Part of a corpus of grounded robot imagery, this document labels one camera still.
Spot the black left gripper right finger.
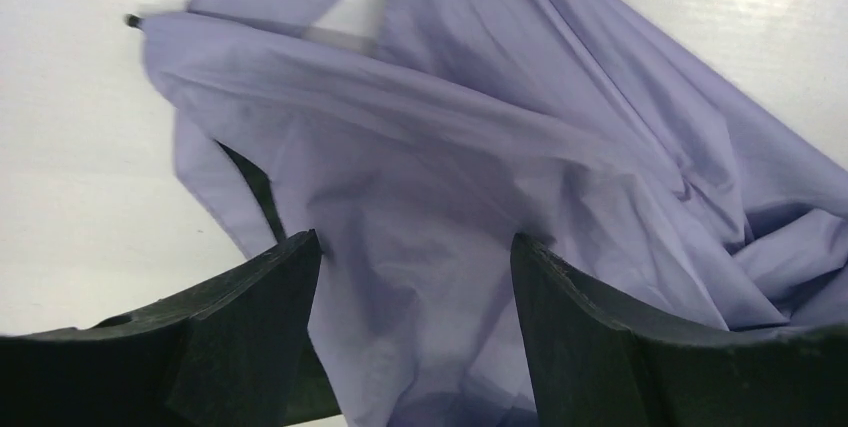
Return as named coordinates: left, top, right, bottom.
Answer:
left=510, top=234, right=847, bottom=426

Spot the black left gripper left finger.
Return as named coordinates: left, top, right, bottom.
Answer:
left=1, top=230, right=340, bottom=426

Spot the lavender folding umbrella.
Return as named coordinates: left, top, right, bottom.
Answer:
left=140, top=0, right=847, bottom=426

